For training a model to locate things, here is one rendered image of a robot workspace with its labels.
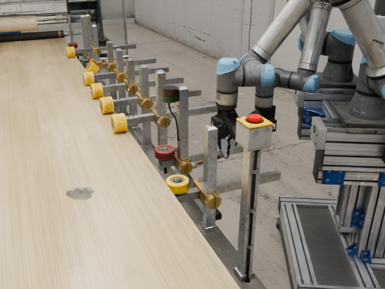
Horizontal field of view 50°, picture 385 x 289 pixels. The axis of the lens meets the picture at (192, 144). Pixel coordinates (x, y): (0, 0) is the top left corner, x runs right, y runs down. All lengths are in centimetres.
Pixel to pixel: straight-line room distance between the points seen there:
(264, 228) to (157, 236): 164
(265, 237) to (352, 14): 162
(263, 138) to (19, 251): 70
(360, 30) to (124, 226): 95
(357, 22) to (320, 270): 123
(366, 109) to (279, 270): 114
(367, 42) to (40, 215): 116
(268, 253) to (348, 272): 54
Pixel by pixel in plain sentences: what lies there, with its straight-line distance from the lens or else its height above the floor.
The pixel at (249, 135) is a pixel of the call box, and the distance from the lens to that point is 104.
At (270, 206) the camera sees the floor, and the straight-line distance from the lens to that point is 296.
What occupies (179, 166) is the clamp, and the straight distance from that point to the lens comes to 161.
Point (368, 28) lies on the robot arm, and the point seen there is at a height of 140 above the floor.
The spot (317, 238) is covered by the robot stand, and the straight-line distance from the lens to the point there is 237.
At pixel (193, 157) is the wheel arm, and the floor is 85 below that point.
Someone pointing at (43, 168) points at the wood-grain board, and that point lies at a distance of 159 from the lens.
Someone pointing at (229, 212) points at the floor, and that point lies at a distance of 286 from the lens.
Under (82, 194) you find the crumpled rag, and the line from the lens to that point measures 137.
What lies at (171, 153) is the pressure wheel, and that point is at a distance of 161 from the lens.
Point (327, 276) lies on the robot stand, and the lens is 216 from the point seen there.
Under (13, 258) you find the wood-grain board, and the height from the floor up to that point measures 90.
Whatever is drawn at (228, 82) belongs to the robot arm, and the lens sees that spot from 138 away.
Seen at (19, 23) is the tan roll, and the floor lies 106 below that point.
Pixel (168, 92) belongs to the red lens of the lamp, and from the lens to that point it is 148.
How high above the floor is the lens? 161
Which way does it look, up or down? 25 degrees down
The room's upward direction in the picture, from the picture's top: straight up
